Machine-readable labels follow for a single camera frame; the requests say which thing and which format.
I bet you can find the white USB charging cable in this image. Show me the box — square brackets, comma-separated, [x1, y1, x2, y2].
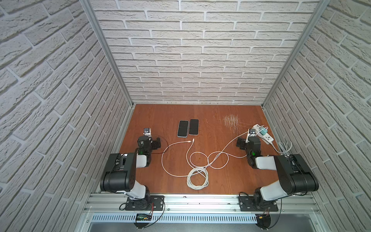
[160, 139, 209, 178]

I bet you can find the phone with green case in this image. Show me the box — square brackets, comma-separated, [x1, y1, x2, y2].
[177, 120, 189, 138]

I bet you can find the phone with pink case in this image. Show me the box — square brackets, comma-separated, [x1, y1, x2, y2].
[188, 119, 199, 136]

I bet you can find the white lightning charging cable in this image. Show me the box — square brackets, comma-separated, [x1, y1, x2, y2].
[185, 130, 256, 190]

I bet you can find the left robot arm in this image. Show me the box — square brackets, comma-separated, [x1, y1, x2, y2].
[100, 135, 161, 211]

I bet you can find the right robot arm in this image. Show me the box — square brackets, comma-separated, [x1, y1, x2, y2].
[236, 136, 319, 212]

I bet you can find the teal charger plug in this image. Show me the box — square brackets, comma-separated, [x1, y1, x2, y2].
[260, 128, 268, 135]

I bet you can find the left controller board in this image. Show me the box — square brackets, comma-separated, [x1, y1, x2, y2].
[135, 213, 153, 223]

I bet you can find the controller board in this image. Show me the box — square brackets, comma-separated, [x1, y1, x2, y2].
[256, 214, 271, 230]
[135, 213, 153, 223]

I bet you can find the right controller board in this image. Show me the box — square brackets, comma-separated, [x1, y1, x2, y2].
[256, 214, 271, 230]

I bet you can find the power strip white cord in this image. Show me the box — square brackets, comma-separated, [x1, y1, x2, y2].
[271, 140, 293, 156]

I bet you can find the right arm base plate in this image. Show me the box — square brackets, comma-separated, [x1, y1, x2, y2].
[239, 196, 279, 212]

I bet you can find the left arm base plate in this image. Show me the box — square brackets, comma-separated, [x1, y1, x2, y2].
[124, 195, 165, 211]

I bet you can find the aluminium front rail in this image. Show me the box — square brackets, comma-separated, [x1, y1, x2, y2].
[83, 193, 321, 214]

